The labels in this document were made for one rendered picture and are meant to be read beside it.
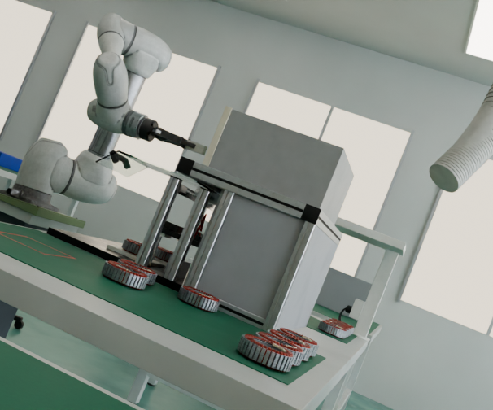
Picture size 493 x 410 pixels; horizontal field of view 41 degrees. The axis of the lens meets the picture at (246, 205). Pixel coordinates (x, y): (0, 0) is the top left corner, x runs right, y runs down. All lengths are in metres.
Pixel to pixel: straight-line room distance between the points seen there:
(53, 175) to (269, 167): 1.08
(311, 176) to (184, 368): 1.00
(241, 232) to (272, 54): 5.58
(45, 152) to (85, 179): 0.19
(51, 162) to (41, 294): 1.61
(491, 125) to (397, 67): 3.93
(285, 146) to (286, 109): 5.14
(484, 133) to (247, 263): 1.70
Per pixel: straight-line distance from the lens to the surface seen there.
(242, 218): 1.88
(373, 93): 7.09
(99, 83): 2.22
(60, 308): 1.19
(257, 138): 2.02
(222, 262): 1.89
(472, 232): 6.81
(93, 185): 2.83
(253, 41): 7.47
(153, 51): 2.80
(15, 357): 0.76
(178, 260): 1.93
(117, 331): 1.14
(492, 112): 3.34
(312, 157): 1.98
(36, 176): 2.77
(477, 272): 6.79
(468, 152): 3.20
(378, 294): 3.12
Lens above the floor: 0.96
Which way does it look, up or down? 3 degrees up
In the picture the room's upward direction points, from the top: 22 degrees clockwise
